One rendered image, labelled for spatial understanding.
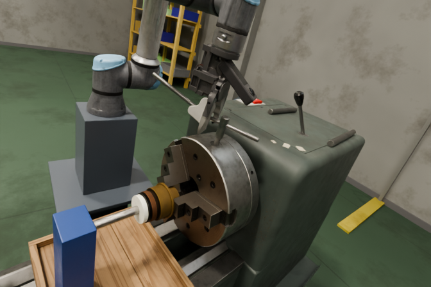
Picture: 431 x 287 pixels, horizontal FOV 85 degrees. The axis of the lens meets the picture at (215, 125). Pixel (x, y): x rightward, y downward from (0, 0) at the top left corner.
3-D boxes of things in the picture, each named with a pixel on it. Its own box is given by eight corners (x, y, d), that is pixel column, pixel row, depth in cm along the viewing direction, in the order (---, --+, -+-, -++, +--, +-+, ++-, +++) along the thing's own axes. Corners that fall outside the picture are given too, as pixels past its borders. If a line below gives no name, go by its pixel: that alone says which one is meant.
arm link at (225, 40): (251, 36, 55) (241, 36, 48) (244, 56, 57) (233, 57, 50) (222, 26, 57) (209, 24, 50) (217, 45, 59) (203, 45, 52)
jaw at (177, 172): (190, 178, 72) (181, 140, 73) (199, 177, 68) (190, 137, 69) (158, 188, 64) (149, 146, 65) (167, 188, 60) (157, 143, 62)
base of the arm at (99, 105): (83, 104, 100) (83, 81, 96) (119, 104, 110) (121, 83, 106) (90, 118, 90) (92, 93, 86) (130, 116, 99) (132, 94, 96)
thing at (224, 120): (218, 153, 66) (231, 117, 61) (215, 156, 64) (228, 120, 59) (211, 149, 66) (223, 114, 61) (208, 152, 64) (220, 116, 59)
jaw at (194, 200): (204, 185, 67) (235, 206, 59) (202, 200, 68) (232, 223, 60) (172, 196, 59) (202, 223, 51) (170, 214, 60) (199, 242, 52)
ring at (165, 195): (167, 173, 65) (135, 181, 59) (186, 193, 59) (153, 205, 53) (162, 199, 68) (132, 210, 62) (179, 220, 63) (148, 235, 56)
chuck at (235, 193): (174, 186, 90) (195, 114, 76) (228, 255, 71) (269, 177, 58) (153, 193, 83) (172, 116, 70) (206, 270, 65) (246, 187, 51)
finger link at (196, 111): (183, 125, 61) (197, 93, 60) (202, 136, 59) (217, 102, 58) (178, 125, 58) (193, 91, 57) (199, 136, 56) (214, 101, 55)
